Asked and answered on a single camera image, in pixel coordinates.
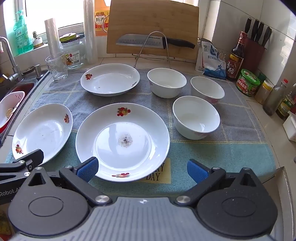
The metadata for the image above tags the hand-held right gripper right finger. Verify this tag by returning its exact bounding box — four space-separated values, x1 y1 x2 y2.
173 159 264 207

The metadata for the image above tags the grey and teal checked towel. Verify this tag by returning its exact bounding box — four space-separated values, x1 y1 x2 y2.
5 67 277 197

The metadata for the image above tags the green-label oil bottle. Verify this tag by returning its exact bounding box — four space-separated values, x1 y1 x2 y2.
276 83 296 120

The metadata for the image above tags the small potted plant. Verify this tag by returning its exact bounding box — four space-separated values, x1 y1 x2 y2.
32 31 44 49

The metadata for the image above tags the tall plastic wrap roll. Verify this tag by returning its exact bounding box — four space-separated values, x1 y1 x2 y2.
83 0 99 65

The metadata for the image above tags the metal faucet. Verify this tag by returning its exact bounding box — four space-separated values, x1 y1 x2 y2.
0 37 22 81

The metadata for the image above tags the short plastic wrap roll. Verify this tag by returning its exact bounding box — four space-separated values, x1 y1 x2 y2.
44 19 61 58

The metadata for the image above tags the window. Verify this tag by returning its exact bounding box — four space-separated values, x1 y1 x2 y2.
23 0 109 29

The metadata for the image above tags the dark vinegar bottle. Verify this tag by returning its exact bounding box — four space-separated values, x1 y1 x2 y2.
226 31 248 81

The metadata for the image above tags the white floral bowl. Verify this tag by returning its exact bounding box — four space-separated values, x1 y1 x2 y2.
147 68 187 99
172 96 221 140
190 76 225 105

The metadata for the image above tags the black-handled kitchen knife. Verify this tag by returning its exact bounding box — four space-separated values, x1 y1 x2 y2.
116 34 196 49

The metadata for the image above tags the white and blue salt bag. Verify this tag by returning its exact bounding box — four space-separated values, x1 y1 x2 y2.
195 42 227 80

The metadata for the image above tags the white floral plate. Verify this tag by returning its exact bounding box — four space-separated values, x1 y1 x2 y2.
75 103 170 182
12 103 73 166
80 63 141 97

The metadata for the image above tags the bamboo cutting board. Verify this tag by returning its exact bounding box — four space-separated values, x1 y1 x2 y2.
106 0 200 61

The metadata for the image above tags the glass jar with dark lid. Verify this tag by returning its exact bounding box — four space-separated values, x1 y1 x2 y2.
59 33 85 69

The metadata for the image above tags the metal sink stopper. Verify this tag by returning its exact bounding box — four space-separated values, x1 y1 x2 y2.
22 64 42 80

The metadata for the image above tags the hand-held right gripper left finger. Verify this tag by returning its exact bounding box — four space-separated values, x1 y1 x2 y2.
28 157 114 208

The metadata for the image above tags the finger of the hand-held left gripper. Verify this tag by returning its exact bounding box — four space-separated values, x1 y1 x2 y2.
0 149 44 181

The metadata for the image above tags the clear drinking glass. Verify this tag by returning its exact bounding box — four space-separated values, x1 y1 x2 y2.
45 51 68 82

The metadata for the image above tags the yellow-lid spice jar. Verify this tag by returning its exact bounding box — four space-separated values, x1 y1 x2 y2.
254 80 274 105

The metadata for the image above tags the green-lid sauce jar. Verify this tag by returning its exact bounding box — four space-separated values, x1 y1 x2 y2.
236 69 261 97

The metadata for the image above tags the metal wire rack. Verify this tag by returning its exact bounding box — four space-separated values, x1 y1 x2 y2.
132 31 177 69

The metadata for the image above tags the white plastic container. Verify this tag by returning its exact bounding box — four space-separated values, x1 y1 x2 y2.
282 113 296 141

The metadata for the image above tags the yellow-label cooking wine bottle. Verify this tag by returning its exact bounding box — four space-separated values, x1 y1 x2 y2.
94 0 111 37

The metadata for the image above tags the dark red knife block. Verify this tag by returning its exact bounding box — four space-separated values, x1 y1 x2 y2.
242 36 265 73

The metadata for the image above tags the red-cap glass bottle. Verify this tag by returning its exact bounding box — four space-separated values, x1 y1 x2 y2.
263 79 289 115

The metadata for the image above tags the black-handled block knife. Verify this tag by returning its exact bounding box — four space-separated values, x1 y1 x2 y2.
245 17 252 39
262 26 272 48
251 19 259 42
256 22 265 43

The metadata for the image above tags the green dish soap bottle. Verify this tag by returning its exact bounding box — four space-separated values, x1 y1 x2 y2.
13 10 34 55

